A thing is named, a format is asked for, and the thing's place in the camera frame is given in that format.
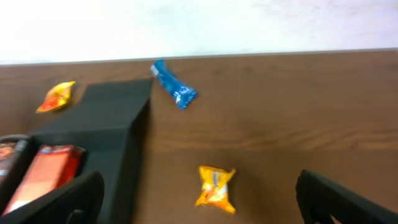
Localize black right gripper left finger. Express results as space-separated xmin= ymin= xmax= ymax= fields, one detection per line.
xmin=1 ymin=171 xmax=104 ymax=224

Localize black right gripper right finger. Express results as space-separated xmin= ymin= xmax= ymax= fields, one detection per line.
xmin=295 ymin=169 xmax=397 ymax=224

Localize red cardboard carton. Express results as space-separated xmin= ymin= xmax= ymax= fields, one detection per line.
xmin=3 ymin=145 xmax=86 ymax=214

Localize yellow orange snack packet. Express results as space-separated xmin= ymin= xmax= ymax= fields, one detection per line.
xmin=195 ymin=166 xmax=236 ymax=214

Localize blue cookie pack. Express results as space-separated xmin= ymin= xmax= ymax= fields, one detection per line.
xmin=150 ymin=60 xmax=198 ymax=110

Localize black open gift box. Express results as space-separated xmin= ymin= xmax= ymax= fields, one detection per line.
xmin=1 ymin=79 xmax=152 ymax=223

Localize yellow red snack packet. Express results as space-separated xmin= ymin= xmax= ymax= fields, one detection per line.
xmin=35 ymin=81 xmax=76 ymax=113

